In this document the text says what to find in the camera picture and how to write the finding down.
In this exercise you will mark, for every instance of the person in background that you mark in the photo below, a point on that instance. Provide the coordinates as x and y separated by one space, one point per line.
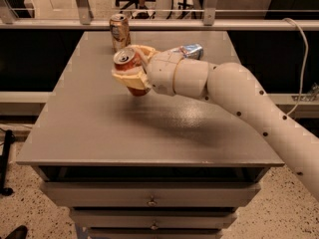
142 12

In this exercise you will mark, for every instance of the metal railing ledge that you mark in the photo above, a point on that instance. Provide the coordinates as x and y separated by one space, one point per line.
217 15

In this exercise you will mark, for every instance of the grey drawer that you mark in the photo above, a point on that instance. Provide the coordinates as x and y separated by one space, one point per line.
177 219
150 194

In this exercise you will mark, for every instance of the black stand on floor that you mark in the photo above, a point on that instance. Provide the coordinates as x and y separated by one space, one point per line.
9 138

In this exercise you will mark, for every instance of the top grey drawer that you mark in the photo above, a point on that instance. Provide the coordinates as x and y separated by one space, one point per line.
150 194

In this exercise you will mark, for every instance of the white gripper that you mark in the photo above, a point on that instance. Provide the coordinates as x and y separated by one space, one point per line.
161 71

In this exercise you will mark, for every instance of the orange coke can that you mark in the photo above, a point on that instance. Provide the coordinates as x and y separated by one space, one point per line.
128 58

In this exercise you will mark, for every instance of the blue crushed soda can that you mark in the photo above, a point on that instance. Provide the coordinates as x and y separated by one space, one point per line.
191 51

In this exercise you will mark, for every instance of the grey drawer cabinet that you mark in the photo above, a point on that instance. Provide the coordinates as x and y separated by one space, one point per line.
93 130

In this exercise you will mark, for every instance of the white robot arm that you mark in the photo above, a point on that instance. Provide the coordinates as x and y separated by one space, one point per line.
181 71

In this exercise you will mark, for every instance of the middle grey drawer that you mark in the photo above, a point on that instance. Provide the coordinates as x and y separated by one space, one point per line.
177 219

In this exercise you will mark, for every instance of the tan upright soda can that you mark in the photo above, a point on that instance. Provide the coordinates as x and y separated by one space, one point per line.
120 30

